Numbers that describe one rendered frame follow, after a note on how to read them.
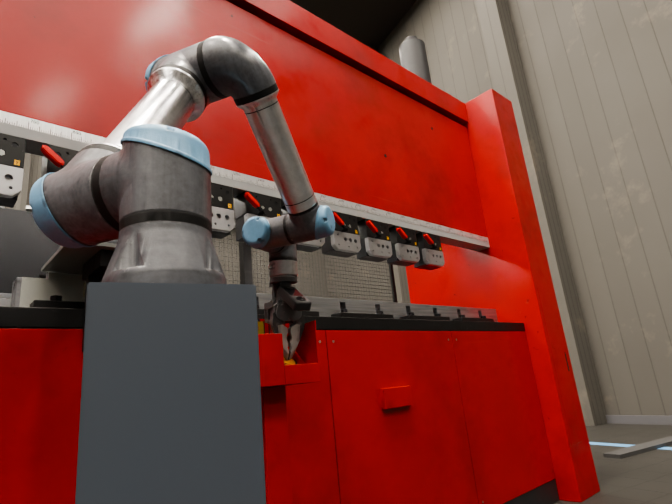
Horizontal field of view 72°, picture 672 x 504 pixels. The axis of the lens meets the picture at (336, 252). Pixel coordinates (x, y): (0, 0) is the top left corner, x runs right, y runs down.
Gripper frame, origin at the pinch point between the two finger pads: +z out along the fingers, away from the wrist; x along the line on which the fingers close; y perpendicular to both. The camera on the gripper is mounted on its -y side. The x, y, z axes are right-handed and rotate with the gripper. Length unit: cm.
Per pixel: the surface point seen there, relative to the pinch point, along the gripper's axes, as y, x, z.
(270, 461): -3.5, 7.1, 23.5
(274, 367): -6.7, 7.0, 2.6
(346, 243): 46, -49, -43
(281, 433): -3.0, 4.0, 17.9
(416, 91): 65, -114, -139
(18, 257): 79, 63, -37
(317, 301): 42, -32, -18
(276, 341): -6.2, 6.2, -3.4
